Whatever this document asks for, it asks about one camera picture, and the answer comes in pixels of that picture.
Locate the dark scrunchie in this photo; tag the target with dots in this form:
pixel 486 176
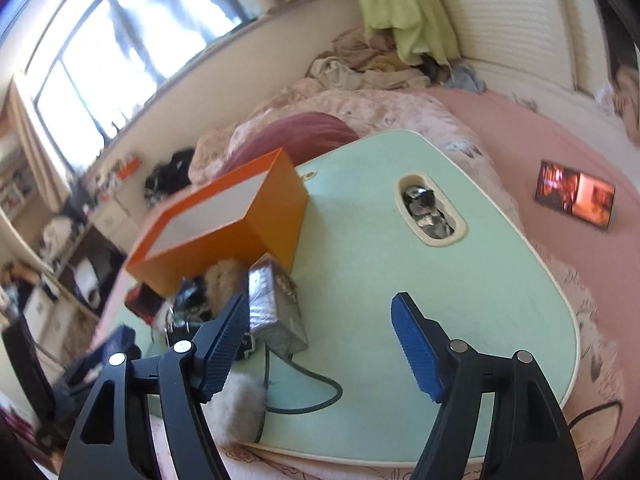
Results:
pixel 190 297

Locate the orange cardboard box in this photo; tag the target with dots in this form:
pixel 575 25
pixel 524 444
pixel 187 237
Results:
pixel 260 230

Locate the light green cloth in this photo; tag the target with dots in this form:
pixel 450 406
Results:
pixel 395 10

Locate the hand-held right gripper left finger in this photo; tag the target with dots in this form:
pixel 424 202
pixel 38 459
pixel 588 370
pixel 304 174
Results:
pixel 225 350

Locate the brown fluffy pompom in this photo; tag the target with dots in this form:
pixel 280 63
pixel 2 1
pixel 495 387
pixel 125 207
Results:
pixel 225 280

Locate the white ribbed headboard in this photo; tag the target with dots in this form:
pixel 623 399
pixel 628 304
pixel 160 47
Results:
pixel 510 20

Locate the pink bedsheet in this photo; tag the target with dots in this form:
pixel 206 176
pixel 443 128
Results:
pixel 525 130

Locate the window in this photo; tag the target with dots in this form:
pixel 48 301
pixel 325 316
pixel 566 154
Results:
pixel 150 35

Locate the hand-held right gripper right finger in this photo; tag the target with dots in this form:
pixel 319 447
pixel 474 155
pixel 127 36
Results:
pixel 415 350

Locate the brown printed card box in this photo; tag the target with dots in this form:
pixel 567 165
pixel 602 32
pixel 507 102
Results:
pixel 270 305

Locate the white roll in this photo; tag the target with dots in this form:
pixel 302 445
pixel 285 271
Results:
pixel 86 280

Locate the floral pink quilt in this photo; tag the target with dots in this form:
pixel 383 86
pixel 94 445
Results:
pixel 380 110

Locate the black clothes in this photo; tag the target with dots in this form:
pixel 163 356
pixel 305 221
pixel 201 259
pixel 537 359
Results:
pixel 170 175

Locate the light blue cloth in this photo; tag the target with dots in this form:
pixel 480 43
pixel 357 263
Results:
pixel 465 80

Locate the pile of beige clothes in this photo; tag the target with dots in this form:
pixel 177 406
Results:
pixel 350 70

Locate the beige curtain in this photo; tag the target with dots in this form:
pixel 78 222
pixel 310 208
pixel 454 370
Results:
pixel 35 130

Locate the smartphone with lit screen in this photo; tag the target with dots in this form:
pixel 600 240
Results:
pixel 575 192

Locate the maroon pillow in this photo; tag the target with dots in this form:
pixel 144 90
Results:
pixel 300 135

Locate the red and black case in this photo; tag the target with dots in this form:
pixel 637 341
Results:
pixel 145 305

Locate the small orange box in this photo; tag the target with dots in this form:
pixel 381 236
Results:
pixel 129 169

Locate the white fluffy pompom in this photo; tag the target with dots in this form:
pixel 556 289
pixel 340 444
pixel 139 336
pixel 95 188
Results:
pixel 240 405

